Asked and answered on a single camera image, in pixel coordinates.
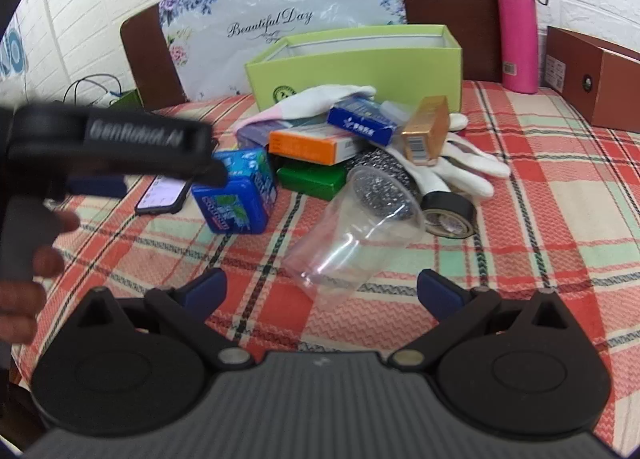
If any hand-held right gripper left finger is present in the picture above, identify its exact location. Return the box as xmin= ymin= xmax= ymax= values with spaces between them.
xmin=75 ymin=268 xmax=257 ymax=371

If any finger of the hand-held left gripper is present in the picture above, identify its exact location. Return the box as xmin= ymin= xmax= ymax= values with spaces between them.
xmin=67 ymin=175 xmax=129 ymax=200
xmin=184 ymin=160 xmax=227 ymax=188

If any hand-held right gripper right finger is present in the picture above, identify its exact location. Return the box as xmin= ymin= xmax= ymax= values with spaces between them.
xmin=391 ymin=269 xmax=576 ymax=372

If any orange and white carton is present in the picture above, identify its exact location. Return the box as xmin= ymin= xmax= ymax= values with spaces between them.
xmin=268 ymin=125 xmax=362 ymax=166

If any clear plastic cup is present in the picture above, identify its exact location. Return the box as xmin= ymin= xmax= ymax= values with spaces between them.
xmin=285 ymin=166 xmax=426 ymax=302

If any white glove pink cuff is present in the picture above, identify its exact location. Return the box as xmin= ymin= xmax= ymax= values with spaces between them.
xmin=387 ymin=113 xmax=512 ymax=198
xmin=235 ymin=85 xmax=377 ymax=132

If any steel wool scourer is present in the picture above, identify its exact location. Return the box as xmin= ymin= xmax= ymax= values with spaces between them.
xmin=345 ymin=146 xmax=422 ymax=227

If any light green cardboard box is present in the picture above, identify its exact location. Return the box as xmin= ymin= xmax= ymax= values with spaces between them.
xmin=245 ymin=24 xmax=463 ymax=112

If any person's left hand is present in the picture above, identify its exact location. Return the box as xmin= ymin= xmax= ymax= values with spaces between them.
xmin=0 ymin=210 xmax=82 ymax=346

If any blue tin box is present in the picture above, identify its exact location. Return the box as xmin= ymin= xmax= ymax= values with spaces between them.
xmin=191 ymin=148 xmax=278 ymax=235

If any black smartphone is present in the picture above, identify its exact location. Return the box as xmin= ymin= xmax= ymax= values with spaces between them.
xmin=135 ymin=174 xmax=193 ymax=216

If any purple carton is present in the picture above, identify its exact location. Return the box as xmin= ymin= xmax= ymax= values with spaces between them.
xmin=236 ymin=121 xmax=293 ymax=150

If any black tape roll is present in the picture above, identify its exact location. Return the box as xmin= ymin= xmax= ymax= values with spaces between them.
xmin=420 ymin=190 xmax=478 ymax=240

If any dark green small carton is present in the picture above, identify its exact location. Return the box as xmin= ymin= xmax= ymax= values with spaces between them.
xmin=276 ymin=161 xmax=351 ymax=201

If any plaid cloth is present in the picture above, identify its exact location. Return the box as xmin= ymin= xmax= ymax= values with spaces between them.
xmin=10 ymin=79 xmax=640 ymax=445

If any blue and white carton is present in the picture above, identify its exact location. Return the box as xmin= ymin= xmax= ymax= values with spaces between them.
xmin=327 ymin=95 xmax=401 ymax=146

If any gold carton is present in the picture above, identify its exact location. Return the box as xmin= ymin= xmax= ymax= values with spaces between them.
xmin=401 ymin=95 xmax=452 ymax=166

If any brown cardboard box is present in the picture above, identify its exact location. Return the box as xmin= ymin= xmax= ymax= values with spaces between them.
xmin=540 ymin=26 xmax=640 ymax=134

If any pink thermos bottle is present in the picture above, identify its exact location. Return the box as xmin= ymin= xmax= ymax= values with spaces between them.
xmin=496 ymin=0 xmax=550 ymax=93

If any black cable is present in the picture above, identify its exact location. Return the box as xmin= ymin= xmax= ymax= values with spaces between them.
xmin=62 ymin=75 xmax=123 ymax=104

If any blue wall poster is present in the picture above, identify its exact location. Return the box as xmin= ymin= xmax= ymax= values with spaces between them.
xmin=0 ymin=14 xmax=28 ymax=84

